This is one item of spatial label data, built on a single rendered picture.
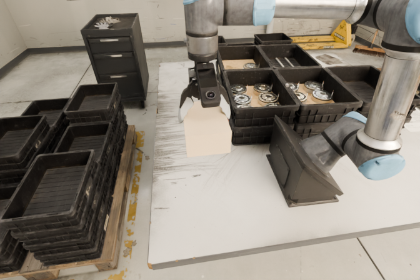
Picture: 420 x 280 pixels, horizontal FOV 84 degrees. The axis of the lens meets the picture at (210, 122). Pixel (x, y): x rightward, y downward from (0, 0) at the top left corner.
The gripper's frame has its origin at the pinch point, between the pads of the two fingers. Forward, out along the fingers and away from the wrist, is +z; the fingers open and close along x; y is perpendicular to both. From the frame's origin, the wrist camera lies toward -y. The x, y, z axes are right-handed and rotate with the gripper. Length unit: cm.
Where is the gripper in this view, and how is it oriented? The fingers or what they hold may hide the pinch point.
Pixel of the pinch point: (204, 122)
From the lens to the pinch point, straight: 67.2
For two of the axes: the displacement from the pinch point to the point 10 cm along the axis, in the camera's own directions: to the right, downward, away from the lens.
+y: -1.5, -5.9, 7.9
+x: -9.9, 0.9, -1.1
